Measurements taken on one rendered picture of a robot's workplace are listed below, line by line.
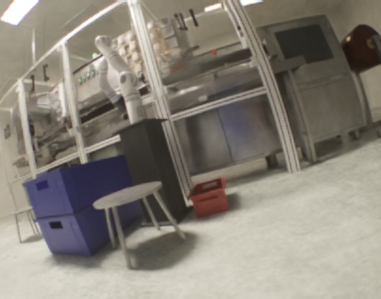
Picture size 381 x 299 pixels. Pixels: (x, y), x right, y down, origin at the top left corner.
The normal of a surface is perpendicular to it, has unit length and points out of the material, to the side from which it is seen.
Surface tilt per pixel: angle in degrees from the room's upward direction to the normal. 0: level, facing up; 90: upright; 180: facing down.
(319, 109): 90
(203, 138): 90
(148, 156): 90
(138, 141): 90
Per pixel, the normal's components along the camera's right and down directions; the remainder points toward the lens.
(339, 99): -0.24, 0.10
